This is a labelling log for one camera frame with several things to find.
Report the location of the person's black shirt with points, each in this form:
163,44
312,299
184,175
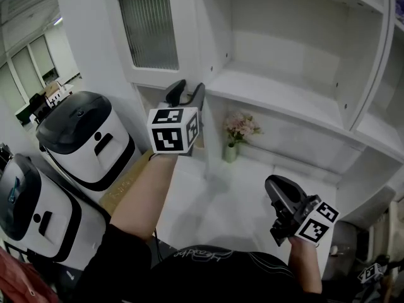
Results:
205,279

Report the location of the small white floor item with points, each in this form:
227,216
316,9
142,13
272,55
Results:
70,275

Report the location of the black office chair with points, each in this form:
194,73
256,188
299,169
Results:
36,106

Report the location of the person's left forearm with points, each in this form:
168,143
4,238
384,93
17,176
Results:
145,194

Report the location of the thin white board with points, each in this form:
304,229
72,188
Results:
148,27

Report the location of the pink flower bouquet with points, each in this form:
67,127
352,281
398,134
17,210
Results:
241,126

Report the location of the white service robot blue item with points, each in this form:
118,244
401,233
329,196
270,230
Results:
53,219

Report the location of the pale green vase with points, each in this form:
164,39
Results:
230,153

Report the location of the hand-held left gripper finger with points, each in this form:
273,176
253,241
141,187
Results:
198,95
176,91

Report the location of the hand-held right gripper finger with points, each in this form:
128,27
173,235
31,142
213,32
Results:
272,194
293,189

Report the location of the person's right forearm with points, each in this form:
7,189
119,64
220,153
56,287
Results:
304,264

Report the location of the small white object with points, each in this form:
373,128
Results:
333,250

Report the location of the white wall shelf unit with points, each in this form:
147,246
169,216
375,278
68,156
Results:
284,58

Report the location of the white desk with drawers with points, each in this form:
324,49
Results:
236,200

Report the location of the brown cardboard box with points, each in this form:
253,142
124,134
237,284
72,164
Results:
126,185

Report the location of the long ceiling tube light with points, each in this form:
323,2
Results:
57,21

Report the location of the pink padded jacket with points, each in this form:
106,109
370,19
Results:
22,279

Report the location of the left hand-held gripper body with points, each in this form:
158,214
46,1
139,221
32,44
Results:
172,131

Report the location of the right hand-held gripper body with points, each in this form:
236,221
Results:
311,223

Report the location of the white black service robot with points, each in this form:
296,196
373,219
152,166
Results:
91,144

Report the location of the black white patterned cube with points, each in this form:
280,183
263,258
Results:
370,273

